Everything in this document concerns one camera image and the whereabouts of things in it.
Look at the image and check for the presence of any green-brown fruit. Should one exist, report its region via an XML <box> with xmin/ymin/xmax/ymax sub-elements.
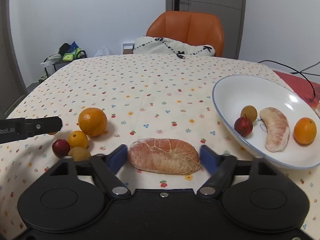
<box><xmin>240</xmin><ymin>105</ymin><xmax>258</xmax><ymax>123</ymax></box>

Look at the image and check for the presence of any orange leather chair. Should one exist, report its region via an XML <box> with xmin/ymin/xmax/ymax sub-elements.
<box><xmin>146</xmin><ymin>11</ymin><xmax>225</xmax><ymax>57</ymax></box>

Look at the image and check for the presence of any red crabapple with stem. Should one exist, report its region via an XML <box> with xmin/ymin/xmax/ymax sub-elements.
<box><xmin>234</xmin><ymin>115</ymin><xmax>253</xmax><ymax>137</ymax></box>

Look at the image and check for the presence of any white black-patterned cushion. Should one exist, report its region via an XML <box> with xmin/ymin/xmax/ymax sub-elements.
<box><xmin>133</xmin><ymin>36</ymin><xmax>216</xmax><ymax>59</ymax></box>

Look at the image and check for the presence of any black power cable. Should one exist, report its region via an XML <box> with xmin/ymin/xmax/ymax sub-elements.
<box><xmin>257</xmin><ymin>60</ymin><xmax>320</xmax><ymax>98</ymax></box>

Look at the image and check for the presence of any brown-green kiwi fruit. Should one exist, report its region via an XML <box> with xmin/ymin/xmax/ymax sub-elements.
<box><xmin>68</xmin><ymin>147</ymin><xmax>91</xmax><ymax>161</ymax></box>

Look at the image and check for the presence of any white plate blue rim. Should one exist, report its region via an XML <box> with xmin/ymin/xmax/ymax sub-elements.
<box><xmin>212</xmin><ymin>75</ymin><xmax>319</xmax><ymax>170</ymax></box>

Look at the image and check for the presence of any black metal shelf rack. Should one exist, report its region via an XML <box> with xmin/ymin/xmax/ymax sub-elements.
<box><xmin>40</xmin><ymin>48</ymin><xmax>87</xmax><ymax>77</ymax></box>

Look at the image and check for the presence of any white framed board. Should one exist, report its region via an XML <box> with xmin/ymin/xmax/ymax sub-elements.
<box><xmin>121</xmin><ymin>42</ymin><xmax>134</xmax><ymax>55</ymax></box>

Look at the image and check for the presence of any grey door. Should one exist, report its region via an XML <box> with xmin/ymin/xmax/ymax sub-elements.
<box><xmin>166</xmin><ymin>0</ymin><xmax>246</xmax><ymax>59</ymax></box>

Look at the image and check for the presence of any red orange cat tablecloth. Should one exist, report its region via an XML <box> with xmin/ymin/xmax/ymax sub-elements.
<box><xmin>274</xmin><ymin>70</ymin><xmax>319</xmax><ymax>116</ymax></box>

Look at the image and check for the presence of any peeled pomelo segment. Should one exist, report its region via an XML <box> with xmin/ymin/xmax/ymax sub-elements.
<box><xmin>128</xmin><ymin>138</ymin><xmax>202</xmax><ymax>175</ymax></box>
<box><xmin>260</xmin><ymin>107</ymin><xmax>290</xmax><ymax>152</ymax></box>

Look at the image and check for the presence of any large orange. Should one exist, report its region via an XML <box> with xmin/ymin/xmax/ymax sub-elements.
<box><xmin>293</xmin><ymin>118</ymin><xmax>317</xmax><ymax>145</ymax></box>
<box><xmin>78</xmin><ymin>107</ymin><xmax>107</xmax><ymax>137</ymax></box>

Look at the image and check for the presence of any white plastic bag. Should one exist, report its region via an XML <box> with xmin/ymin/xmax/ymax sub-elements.
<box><xmin>94</xmin><ymin>46</ymin><xmax>110</xmax><ymax>57</ymax></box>

